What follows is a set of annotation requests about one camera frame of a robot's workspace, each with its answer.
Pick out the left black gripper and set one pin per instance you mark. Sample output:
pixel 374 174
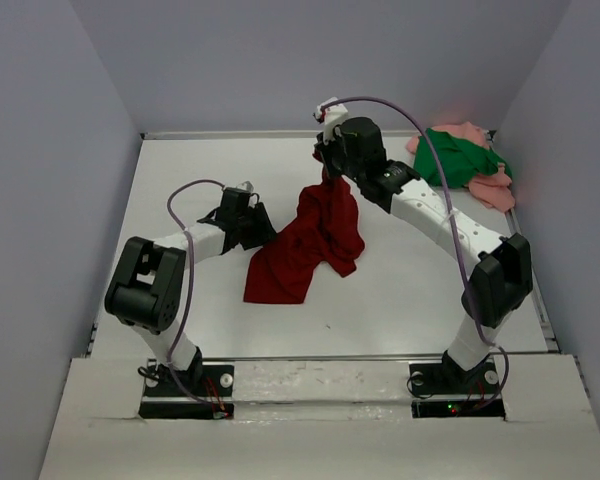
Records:
pixel 253 220

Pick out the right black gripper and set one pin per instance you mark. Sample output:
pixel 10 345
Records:
pixel 327 151

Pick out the dark red t-shirt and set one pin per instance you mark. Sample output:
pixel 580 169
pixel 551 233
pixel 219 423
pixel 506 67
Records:
pixel 325 229

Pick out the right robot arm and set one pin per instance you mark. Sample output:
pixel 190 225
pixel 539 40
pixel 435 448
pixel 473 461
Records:
pixel 497 269

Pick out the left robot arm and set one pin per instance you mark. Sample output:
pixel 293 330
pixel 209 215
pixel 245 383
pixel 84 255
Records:
pixel 151 288

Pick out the green t-shirt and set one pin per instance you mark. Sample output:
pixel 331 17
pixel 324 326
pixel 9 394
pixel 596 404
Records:
pixel 460 159

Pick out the pink t-shirt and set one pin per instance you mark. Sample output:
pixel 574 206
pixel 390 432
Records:
pixel 492 191

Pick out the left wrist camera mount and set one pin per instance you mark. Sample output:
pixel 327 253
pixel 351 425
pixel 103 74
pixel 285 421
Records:
pixel 246 186

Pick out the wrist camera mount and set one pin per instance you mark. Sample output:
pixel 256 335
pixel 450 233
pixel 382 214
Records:
pixel 246 186
pixel 330 114

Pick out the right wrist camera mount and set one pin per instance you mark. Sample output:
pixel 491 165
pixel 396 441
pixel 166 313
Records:
pixel 330 114

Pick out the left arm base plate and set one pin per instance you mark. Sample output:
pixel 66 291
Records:
pixel 209 398

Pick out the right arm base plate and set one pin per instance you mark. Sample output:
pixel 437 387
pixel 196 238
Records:
pixel 437 394

